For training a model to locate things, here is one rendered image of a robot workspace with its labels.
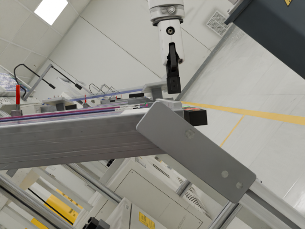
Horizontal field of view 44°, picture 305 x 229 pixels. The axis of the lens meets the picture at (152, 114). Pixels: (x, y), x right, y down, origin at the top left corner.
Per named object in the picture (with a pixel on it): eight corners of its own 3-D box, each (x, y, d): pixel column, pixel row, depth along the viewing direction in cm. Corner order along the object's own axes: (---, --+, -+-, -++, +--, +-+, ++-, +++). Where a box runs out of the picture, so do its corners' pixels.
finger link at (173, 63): (176, 56, 83) (176, 74, 88) (172, 34, 88) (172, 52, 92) (171, 57, 83) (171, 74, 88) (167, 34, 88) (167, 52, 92)
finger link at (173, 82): (179, 64, 87) (182, 92, 88) (178, 65, 91) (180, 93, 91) (166, 65, 87) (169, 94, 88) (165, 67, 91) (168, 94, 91)
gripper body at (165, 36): (185, 11, 85) (189, 61, 86) (180, 20, 95) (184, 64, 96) (152, 14, 85) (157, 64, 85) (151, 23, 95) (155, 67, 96)
